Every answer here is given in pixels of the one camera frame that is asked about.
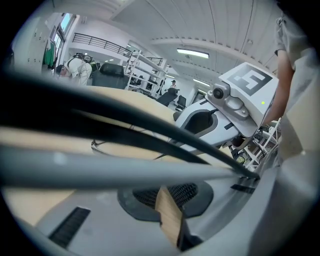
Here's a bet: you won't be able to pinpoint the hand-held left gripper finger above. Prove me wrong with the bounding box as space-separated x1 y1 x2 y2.
0 71 261 191
34 178 262 253

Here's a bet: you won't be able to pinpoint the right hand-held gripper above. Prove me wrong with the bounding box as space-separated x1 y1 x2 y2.
174 61 280 147

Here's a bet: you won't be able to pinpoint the eyeglasses with thin frame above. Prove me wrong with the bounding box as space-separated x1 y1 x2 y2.
90 139 166 161

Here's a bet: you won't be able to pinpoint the person's right forearm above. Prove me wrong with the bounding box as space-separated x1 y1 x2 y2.
262 48 297 126

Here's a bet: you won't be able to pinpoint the reclined black office chair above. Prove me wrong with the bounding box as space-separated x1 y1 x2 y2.
156 87 180 108

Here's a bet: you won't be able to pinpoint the long ceiling lamp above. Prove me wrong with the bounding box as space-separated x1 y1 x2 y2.
192 78 211 88
176 48 210 60

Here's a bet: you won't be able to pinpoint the white shelving rack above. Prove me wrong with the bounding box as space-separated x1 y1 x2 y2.
124 49 169 99

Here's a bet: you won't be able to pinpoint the black mesh office chair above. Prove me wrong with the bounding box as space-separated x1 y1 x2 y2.
91 62 130 90

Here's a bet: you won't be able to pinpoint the black backpack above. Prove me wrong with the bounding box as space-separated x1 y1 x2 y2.
74 52 94 66

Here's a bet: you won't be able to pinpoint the person's gray shirt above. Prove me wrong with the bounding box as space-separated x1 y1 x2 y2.
273 9 320 163

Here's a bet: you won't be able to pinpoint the green hanging clothes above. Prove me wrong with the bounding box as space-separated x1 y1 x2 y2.
42 41 56 69

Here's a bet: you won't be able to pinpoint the black balcony railing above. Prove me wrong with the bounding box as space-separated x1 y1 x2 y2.
72 32 133 57

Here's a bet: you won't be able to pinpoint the gray lockers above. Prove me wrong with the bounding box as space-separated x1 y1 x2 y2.
14 14 51 73

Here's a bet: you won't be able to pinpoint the black-framed window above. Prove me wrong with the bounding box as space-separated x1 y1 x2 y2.
49 12 76 43

